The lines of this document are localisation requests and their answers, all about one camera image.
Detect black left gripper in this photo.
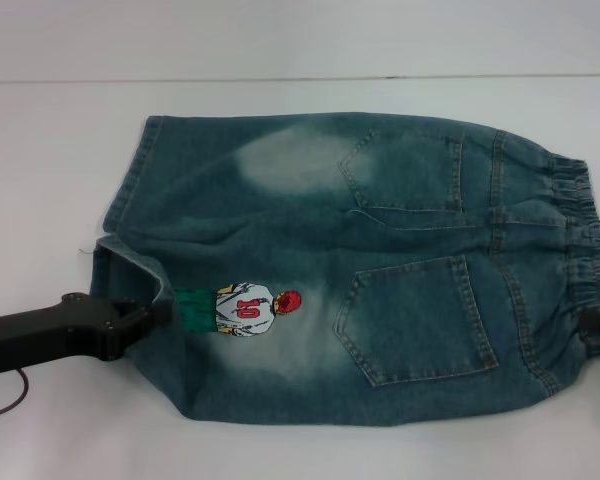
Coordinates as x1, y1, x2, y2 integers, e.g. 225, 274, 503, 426
0, 291, 175, 376

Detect blue denim shorts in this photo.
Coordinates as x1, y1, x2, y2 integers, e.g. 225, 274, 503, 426
88, 114, 600, 421

